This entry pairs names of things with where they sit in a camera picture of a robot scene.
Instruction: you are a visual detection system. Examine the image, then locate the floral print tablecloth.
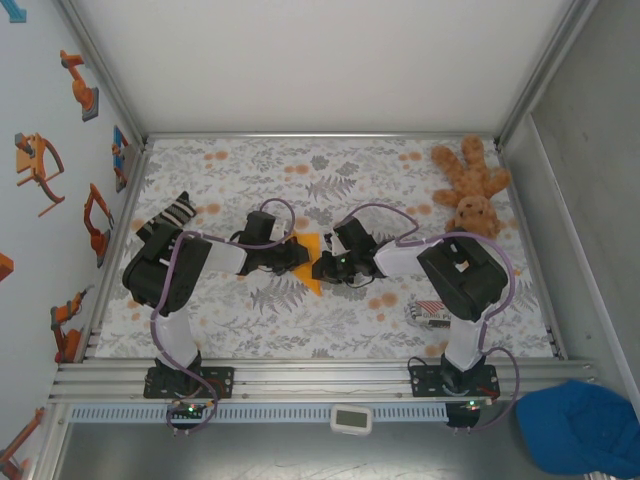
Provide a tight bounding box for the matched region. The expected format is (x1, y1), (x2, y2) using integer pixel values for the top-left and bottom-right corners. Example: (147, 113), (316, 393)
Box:
(94, 137), (556, 360)

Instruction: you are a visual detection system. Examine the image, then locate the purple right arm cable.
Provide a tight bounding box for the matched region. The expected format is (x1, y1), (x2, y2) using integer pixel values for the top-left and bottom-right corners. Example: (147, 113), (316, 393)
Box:
(342, 202), (519, 435)

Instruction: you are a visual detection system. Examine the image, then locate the black white striped sock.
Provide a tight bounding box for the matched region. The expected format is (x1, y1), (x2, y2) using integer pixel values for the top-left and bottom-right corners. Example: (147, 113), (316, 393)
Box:
(133, 190), (198, 241)

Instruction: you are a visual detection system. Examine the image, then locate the white slotted cable duct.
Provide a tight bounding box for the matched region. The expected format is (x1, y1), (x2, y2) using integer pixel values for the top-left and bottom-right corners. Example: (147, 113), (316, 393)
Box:
(69, 403), (449, 424)

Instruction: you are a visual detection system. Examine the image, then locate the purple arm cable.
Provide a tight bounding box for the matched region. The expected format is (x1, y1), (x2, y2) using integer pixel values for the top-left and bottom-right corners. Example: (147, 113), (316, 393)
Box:
(342, 202), (519, 435)
(149, 197), (297, 440)

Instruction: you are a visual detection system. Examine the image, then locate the orange gripper wall sticker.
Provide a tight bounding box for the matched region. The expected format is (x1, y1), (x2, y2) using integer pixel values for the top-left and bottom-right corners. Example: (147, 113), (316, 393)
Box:
(0, 407), (47, 479)
(13, 132), (67, 219)

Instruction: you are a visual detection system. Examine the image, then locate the aluminium frame post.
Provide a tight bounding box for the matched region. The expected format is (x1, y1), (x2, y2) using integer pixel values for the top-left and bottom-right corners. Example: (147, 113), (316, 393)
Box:
(57, 0), (150, 146)
(497, 0), (600, 146)

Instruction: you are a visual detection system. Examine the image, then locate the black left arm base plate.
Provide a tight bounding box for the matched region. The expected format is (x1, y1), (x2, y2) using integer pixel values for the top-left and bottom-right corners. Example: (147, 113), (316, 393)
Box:
(143, 365), (236, 400)

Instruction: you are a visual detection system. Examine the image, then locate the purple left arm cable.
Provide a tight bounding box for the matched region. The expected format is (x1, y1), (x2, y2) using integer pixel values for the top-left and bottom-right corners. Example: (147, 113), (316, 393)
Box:
(149, 197), (297, 440)

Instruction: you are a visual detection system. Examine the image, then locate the brown teddy bear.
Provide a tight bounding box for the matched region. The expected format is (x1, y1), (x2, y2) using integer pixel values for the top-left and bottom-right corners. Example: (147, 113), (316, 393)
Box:
(430, 134), (513, 240)

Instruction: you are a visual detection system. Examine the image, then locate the white digital timer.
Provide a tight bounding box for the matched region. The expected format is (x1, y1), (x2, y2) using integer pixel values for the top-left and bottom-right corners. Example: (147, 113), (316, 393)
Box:
(328, 403), (374, 436)

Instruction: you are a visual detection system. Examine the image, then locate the orange paper sheet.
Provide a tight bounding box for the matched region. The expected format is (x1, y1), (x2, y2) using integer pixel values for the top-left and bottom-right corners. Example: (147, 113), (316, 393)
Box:
(291, 231), (324, 297)

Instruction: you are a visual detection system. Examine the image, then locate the small printed cardboard box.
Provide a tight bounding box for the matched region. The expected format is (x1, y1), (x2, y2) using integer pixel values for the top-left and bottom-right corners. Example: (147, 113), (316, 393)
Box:
(408, 298), (454, 330)

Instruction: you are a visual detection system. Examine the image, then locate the blue cap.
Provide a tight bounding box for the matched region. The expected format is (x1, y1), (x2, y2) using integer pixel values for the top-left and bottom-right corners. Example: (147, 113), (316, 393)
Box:
(514, 378), (640, 477)

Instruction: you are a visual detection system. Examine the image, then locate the thin aluminium frame rail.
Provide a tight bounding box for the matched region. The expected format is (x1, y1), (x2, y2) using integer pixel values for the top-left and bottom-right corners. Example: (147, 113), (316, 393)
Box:
(144, 131), (501, 142)

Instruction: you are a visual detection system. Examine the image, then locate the wide aluminium table rail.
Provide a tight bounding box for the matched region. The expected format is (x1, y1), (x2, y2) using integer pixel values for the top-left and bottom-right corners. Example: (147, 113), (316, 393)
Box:
(48, 355), (599, 404)

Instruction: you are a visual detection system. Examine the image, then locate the blue tool wall sticker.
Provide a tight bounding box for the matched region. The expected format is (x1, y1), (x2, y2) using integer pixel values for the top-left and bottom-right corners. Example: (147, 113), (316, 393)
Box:
(0, 0), (29, 25)

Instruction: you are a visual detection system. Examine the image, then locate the aluminium side rail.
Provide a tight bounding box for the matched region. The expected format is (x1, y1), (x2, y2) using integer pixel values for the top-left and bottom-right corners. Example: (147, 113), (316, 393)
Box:
(79, 142), (154, 364)
(494, 138), (569, 362)

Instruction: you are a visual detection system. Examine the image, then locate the blue orange machine wall sticker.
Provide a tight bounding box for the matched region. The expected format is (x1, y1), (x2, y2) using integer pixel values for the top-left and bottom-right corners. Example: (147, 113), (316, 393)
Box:
(110, 124), (131, 195)

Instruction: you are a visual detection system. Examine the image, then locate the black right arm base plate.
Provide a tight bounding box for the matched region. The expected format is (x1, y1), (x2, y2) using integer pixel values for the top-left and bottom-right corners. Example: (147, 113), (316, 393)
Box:
(408, 363), (499, 399)

